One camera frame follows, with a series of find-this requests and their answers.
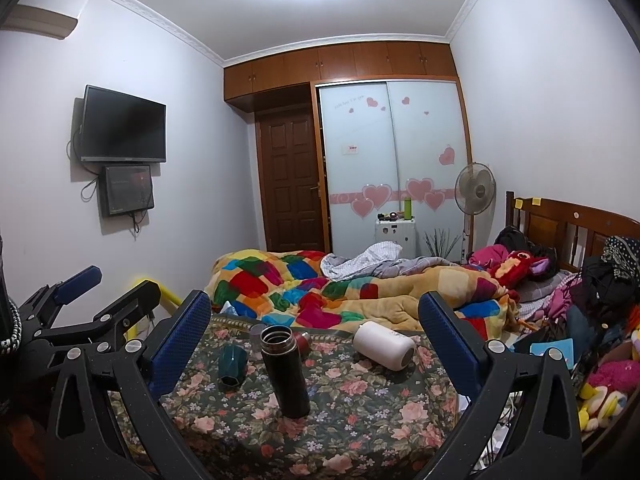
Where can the black clothes pile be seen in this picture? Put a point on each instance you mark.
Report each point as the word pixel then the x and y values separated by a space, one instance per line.
pixel 607 280

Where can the brown wooden door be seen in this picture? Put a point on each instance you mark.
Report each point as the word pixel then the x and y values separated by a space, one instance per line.
pixel 290 180

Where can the blue and white packet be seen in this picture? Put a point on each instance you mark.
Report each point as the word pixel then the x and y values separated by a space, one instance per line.
pixel 230 308

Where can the pink cloth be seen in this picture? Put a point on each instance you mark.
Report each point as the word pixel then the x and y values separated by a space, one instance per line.
pixel 486 256

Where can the dark green faceted cup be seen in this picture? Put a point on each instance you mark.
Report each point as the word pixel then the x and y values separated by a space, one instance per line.
pixel 231 366

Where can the floral tablecloth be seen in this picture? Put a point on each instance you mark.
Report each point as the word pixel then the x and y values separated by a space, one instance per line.
pixel 350 410

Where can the pink plush toy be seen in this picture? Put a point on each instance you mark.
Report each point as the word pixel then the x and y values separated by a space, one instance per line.
pixel 617 377

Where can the green bottle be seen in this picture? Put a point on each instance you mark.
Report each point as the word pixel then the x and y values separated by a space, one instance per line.
pixel 407 209

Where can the wooden bed headboard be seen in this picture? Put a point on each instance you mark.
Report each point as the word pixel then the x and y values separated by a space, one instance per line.
pixel 560 225

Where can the small black wall monitor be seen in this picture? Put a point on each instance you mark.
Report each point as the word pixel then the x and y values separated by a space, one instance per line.
pixel 125 190

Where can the yellow plush toy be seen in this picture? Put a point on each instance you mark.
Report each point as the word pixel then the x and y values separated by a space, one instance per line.
pixel 597 405

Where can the wooden overhead cabinets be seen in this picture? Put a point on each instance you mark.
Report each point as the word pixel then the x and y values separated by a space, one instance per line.
pixel 350 65

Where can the yellow plastic frame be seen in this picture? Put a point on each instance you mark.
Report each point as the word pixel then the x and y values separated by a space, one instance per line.
pixel 167 294

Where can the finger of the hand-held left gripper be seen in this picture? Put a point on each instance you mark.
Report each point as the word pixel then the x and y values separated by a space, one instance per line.
pixel 131 301
pixel 80 280

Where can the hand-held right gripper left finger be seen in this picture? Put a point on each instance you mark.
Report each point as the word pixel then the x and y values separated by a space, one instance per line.
pixel 184 341

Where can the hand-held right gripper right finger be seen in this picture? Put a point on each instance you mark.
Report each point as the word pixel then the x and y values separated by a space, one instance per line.
pixel 446 341

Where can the white air conditioner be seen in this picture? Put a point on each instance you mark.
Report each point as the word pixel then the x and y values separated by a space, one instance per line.
pixel 50 12

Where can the white cup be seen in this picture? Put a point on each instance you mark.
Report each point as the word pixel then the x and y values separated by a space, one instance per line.
pixel 384 346

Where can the dark spiky plant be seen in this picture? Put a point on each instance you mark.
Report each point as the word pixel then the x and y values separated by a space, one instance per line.
pixel 441 246

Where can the blue notebook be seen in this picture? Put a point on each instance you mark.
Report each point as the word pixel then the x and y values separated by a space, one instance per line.
pixel 552 349

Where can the black wall television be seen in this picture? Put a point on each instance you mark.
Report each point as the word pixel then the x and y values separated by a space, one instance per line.
pixel 124 125

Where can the black thermos bottle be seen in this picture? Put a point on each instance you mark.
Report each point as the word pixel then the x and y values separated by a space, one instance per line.
pixel 286 375

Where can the sliding wardrobe with heart stickers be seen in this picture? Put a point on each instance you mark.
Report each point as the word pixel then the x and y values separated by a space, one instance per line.
pixel 390 160

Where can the colourful patchwork blanket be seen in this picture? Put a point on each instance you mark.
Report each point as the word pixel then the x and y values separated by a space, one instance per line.
pixel 300 290

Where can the black backpack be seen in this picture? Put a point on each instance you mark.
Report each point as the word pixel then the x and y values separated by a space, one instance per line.
pixel 511 240

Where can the standing fan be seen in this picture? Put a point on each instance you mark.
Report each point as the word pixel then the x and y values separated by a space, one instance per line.
pixel 475 187

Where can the red plush toy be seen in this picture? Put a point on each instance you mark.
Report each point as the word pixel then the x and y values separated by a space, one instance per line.
pixel 515 266

